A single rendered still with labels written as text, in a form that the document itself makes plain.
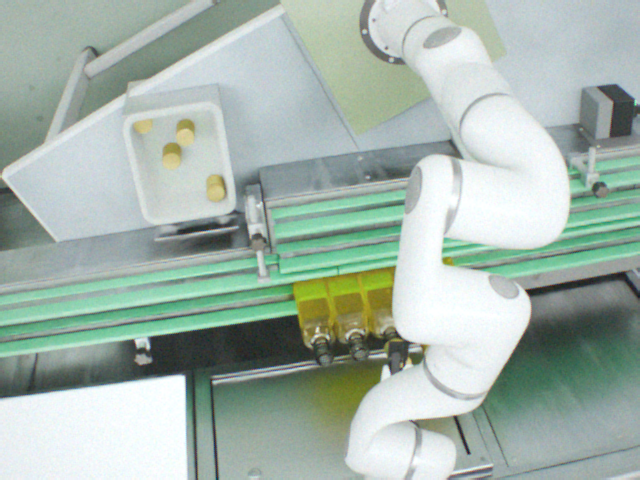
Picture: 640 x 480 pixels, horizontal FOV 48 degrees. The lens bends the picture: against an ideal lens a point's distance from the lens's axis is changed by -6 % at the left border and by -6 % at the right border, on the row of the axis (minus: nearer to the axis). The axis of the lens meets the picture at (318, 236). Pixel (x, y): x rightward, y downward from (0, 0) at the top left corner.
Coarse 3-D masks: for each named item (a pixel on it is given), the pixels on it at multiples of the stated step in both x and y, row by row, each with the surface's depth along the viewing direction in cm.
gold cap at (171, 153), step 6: (168, 144) 137; (174, 144) 137; (162, 150) 137; (168, 150) 135; (174, 150) 135; (180, 150) 137; (162, 156) 135; (168, 156) 134; (174, 156) 134; (180, 156) 136; (162, 162) 135; (168, 162) 135; (174, 162) 135; (168, 168) 135; (174, 168) 136
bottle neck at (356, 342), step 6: (354, 330) 125; (360, 330) 125; (348, 336) 125; (354, 336) 124; (360, 336) 124; (348, 342) 124; (354, 342) 123; (360, 342) 123; (354, 348) 122; (360, 348) 121; (366, 348) 122; (354, 354) 122; (360, 354) 124; (366, 354) 122; (360, 360) 123
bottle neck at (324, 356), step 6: (318, 336) 124; (324, 336) 124; (312, 342) 125; (318, 342) 123; (324, 342) 123; (318, 348) 122; (324, 348) 122; (330, 348) 123; (318, 354) 121; (324, 354) 121; (330, 354) 121; (318, 360) 122; (324, 360) 123; (330, 360) 122
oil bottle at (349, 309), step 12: (336, 276) 135; (348, 276) 135; (336, 288) 132; (348, 288) 132; (336, 300) 130; (348, 300) 129; (360, 300) 129; (336, 312) 127; (348, 312) 127; (360, 312) 127; (336, 324) 127; (348, 324) 125; (360, 324) 125
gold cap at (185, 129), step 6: (180, 120) 135; (186, 120) 135; (180, 126) 133; (186, 126) 133; (192, 126) 134; (180, 132) 132; (186, 132) 132; (192, 132) 132; (180, 138) 132; (186, 138) 133; (192, 138) 133; (180, 144) 133; (186, 144) 133
